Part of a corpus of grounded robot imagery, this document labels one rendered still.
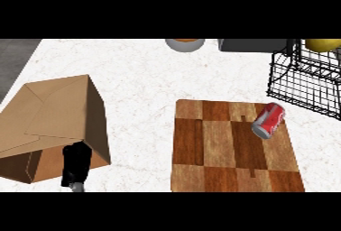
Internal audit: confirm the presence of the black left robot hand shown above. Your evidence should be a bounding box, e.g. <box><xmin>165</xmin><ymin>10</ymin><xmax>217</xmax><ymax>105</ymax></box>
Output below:
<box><xmin>60</xmin><ymin>141</ymin><xmax>93</xmax><ymax>188</ymax></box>

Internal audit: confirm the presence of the wooden patchwork cutting board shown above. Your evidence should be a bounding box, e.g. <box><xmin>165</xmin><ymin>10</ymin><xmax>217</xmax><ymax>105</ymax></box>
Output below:
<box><xmin>170</xmin><ymin>98</ymin><xmax>307</xmax><ymax>193</ymax></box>

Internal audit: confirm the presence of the yellow lemon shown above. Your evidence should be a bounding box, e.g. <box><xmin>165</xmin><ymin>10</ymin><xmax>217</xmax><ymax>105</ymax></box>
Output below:
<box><xmin>304</xmin><ymin>39</ymin><xmax>341</xmax><ymax>53</ymax></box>

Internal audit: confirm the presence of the brown cardboard box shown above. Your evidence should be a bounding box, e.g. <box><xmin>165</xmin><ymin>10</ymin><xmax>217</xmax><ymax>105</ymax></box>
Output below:
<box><xmin>0</xmin><ymin>74</ymin><xmax>112</xmax><ymax>185</ymax></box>

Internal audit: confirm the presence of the red soda can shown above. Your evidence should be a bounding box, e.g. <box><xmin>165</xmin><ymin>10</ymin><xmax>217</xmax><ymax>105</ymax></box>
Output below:
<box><xmin>251</xmin><ymin>102</ymin><xmax>286</xmax><ymax>140</ymax></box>

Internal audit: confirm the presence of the grey bowl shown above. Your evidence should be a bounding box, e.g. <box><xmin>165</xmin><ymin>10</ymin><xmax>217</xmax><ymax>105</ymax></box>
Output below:
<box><xmin>164</xmin><ymin>39</ymin><xmax>206</xmax><ymax>53</ymax></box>

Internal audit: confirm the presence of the dark grey appliance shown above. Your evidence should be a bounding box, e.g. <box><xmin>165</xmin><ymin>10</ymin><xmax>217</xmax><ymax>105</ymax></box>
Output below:
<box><xmin>217</xmin><ymin>39</ymin><xmax>296</xmax><ymax>54</ymax></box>

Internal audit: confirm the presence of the black wire tiered basket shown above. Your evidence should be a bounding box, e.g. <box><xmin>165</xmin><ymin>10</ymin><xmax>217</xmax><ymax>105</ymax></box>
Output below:
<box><xmin>265</xmin><ymin>39</ymin><xmax>341</xmax><ymax>121</ymax></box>

